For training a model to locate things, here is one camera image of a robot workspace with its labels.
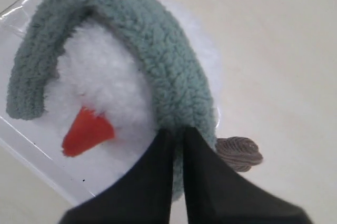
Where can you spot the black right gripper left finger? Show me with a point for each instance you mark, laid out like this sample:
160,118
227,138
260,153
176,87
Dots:
142,195

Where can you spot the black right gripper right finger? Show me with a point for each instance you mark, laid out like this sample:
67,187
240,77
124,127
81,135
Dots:
215,193

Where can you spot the white plush snowman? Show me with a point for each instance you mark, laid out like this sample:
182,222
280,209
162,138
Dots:
101,102

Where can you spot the green fleece scarf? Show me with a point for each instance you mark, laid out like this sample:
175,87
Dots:
169,48

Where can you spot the clear adhesive tape strip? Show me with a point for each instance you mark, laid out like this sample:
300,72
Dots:
16,18

